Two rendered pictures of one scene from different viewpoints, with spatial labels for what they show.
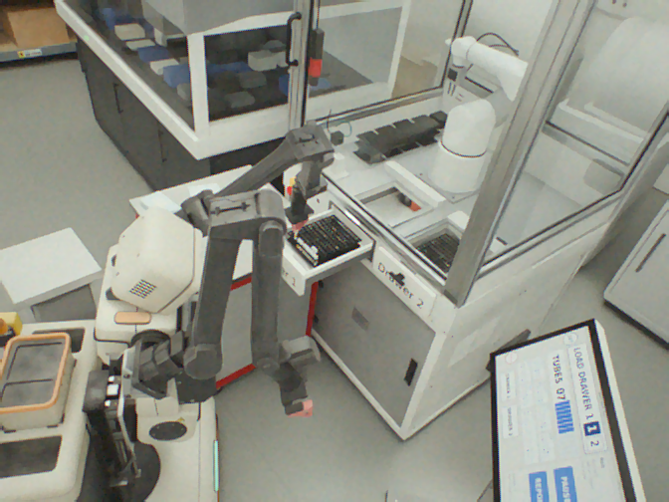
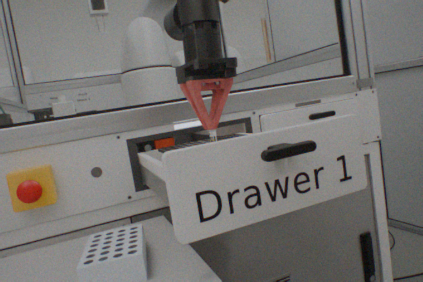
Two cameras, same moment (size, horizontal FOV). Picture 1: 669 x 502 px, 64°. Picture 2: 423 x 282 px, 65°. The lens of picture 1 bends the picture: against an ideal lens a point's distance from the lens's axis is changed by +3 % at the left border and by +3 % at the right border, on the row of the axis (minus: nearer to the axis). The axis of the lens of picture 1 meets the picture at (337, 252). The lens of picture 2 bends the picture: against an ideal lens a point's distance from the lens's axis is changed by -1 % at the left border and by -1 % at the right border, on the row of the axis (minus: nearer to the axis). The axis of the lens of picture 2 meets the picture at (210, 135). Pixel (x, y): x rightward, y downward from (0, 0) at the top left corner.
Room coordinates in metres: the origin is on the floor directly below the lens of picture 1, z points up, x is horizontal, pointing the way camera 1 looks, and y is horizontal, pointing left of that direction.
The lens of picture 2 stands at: (1.25, 0.63, 0.98)
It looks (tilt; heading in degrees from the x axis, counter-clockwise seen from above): 5 degrees down; 294
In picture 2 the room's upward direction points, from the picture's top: 9 degrees counter-clockwise
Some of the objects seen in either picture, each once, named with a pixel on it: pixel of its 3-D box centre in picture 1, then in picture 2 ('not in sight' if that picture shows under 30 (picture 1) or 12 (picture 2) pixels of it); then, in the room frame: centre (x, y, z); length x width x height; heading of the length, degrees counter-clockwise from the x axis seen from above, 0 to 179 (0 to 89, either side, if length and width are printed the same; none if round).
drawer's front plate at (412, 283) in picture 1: (402, 280); (313, 128); (1.35, -0.25, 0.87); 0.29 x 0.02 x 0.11; 44
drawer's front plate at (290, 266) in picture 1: (280, 260); (276, 172); (1.35, 0.20, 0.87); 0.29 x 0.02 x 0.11; 44
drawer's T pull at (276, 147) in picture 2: not in sight; (283, 150); (1.33, 0.22, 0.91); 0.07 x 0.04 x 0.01; 44
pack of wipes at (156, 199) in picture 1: (160, 206); not in sight; (1.64, 0.75, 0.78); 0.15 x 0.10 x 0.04; 55
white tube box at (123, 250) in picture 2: not in sight; (116, 255); (1.59, 0.26, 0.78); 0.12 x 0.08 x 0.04; 125
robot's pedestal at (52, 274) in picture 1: (69, 330); not in sight; (1.27, 1.02, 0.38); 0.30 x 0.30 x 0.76; 47
